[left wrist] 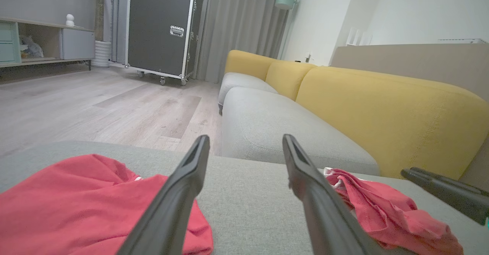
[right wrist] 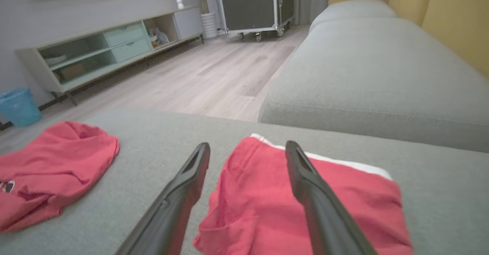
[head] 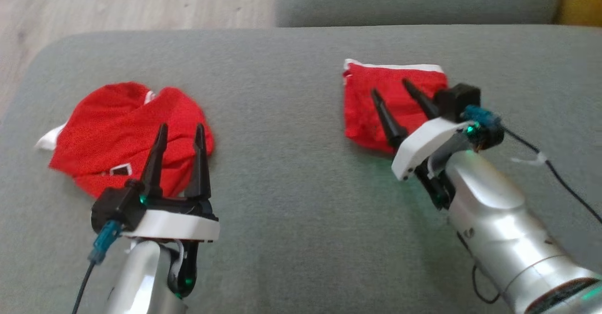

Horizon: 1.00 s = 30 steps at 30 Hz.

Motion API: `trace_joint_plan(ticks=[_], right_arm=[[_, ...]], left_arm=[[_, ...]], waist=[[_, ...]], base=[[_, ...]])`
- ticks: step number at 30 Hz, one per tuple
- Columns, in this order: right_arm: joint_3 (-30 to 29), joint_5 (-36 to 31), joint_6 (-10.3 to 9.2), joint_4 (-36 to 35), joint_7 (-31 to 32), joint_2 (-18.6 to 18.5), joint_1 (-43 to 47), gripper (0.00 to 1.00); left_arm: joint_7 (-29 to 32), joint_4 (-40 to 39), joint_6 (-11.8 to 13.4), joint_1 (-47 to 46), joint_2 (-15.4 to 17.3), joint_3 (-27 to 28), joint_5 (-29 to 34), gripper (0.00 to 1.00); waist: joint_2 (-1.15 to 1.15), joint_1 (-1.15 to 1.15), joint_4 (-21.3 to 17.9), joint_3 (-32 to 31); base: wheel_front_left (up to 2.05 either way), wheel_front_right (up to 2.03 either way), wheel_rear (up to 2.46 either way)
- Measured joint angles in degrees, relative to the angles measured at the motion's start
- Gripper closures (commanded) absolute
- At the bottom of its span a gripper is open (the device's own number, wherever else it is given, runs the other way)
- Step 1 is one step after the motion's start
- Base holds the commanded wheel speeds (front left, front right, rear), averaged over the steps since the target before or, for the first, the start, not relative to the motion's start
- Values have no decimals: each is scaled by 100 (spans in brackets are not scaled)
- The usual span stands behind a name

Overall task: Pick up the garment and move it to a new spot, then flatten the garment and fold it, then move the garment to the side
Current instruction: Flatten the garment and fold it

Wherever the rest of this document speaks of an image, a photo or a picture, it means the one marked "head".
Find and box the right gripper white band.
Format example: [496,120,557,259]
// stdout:
[370,78,475,210]

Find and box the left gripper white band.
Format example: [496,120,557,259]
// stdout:
[122,123,221,299]

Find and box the red basketball shorts white trim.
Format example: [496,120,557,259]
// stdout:
[342,58,449,155]

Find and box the red Bulls 23 jersey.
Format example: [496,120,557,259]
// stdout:
[35,82,216,200]

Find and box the grey sofa seat cushion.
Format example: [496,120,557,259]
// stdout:
[0,24,602,314]

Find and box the right black cable blue plug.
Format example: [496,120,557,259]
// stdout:
[460,106,602,225]

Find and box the black cable blue plug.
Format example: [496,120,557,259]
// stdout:
[71,220,122,314]
[460,106,602,225]

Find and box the left black cable blue plug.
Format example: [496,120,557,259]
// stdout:
[71,220,122,314]

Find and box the white cable tie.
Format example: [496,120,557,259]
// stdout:
[510,151,547,165]

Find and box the thin black arm cable loop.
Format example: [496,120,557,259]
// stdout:
[471,263,501,305]

